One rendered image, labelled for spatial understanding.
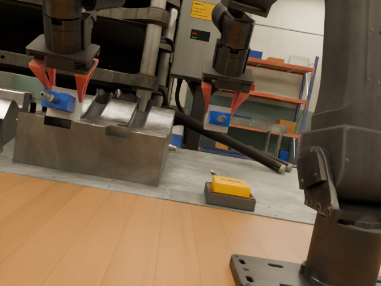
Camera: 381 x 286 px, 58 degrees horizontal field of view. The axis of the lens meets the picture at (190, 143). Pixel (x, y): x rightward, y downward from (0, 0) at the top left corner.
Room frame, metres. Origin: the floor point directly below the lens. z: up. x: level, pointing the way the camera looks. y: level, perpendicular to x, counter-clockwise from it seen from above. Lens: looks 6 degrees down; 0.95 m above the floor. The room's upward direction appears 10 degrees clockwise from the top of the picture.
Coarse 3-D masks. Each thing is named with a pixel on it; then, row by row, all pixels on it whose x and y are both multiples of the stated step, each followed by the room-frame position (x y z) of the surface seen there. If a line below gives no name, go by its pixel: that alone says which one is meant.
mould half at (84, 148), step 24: (24, 120) 0.60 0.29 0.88; (96, 120) 0.78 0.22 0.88; (120, 120) 0.83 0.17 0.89; (168, 120) 0.87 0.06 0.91; (24, 144) 0.60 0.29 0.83; (48, 144) 0.60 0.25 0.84; (72, 144) 0.60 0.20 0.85; (96, 144) 0.61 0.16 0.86; (120, 144) 0.61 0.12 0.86; (144, 144) 0.61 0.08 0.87; (168, 144) 0.85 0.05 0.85; (72, 168) 0.60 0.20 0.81; (96, 168) 0.61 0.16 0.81; (120, 168) 0.61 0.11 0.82; (144, 168) 0.61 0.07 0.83
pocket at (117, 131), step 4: (108, 128) 0.64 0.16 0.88; (112, 128) 0.65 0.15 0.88; (116, 128) 0.65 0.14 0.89; (120, 128) 0.65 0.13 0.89; (124, 128) 0.65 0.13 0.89; (128, 128) 0.65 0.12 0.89; (108, 132) 0.65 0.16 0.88; (112, 132) 0.65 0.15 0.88; (116, 132) 0.65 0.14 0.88; (120, 132) 0.65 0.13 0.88; (124, 132) 0.65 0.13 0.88; (128, 132) 0.65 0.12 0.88; (132, 132) 0.65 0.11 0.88; (112, 136) 0.61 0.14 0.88; (116, 136) 0.65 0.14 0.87; (120, 136) 0.65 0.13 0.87; (124, 136) 0.65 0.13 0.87; (128, 136) 0.65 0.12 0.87
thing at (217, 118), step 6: (210, 108) 0.74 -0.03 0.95; (216, 108) 0.74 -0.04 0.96; (222, 108) 0.74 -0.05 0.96; (228, 108) 0.74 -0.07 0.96; (210, 114) 0.70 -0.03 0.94; (216, 114) 0.70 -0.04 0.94; (222, 114) 0.70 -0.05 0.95; (228, 114) 0.70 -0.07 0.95; (210, 120) 0.70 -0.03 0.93; (216, 120) 0.70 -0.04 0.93; (222, 120) 0.67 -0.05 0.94; (228, 120) 0.70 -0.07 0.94; (204, 126) 0.75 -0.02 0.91; (210, 126) 0.74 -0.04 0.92; (216, 126) 0.74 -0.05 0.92; (222, 126) 0.74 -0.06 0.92; (228, 126) 0.70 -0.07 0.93
